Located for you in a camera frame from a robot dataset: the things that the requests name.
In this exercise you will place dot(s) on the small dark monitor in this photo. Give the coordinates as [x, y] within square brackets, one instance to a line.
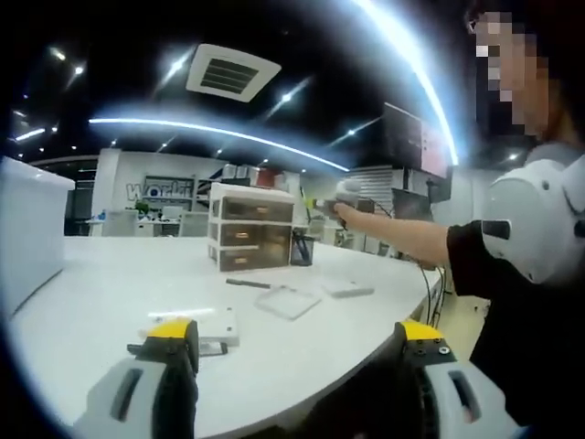
[411, 203]

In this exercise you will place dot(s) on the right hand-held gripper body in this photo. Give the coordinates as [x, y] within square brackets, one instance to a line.
[349, 189]

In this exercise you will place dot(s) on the large dark wall monitor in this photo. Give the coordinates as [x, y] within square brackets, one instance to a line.
[411, 137]

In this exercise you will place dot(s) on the white ceiling air vent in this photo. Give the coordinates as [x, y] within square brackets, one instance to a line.
[232, 73]

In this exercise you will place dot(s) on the white sticky note stack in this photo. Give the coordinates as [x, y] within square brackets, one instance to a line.
[221, 327]

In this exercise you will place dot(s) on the white desk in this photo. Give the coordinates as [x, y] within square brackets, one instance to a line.
[128, 283]

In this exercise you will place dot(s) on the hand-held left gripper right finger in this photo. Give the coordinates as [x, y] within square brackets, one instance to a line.
[439, 393]

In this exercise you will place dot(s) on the white flat box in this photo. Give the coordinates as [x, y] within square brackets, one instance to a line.
[347, 288]

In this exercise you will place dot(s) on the red storage box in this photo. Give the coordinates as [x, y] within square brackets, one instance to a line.
[272, 177]

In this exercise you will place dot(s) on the green potted plant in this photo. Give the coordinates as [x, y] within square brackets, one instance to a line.
[142, 206]

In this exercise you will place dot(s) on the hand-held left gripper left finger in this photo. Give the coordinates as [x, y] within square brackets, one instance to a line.
[155, 393]

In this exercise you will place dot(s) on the black and yellow pen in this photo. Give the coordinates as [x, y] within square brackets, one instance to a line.
[247, 282]

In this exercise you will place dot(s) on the small dark flat pad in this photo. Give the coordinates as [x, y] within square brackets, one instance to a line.
[214, 348]

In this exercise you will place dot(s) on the large white storage box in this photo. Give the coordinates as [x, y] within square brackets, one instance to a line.
[29, 233]

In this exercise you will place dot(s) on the white worn chest device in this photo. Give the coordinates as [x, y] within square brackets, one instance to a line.
[521, 228]

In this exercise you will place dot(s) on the white drawer organizer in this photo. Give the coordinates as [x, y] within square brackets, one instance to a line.
[247, 228]

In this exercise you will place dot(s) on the white window blind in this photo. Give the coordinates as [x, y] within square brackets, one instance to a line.
[370, 180]

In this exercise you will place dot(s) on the curved ceiling light strip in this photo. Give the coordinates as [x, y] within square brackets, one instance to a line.
[215, 130]
[425, 82]

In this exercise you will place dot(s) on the person's right hand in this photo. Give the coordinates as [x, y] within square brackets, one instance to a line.
[345, 215]

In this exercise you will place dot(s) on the white shelf with boxes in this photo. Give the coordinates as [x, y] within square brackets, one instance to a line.
[244, 174]

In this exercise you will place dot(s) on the black mesh pen holder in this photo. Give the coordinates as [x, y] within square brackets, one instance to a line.
[304, 253]

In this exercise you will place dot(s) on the white pen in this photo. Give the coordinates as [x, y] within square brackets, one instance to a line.
[196, 314]

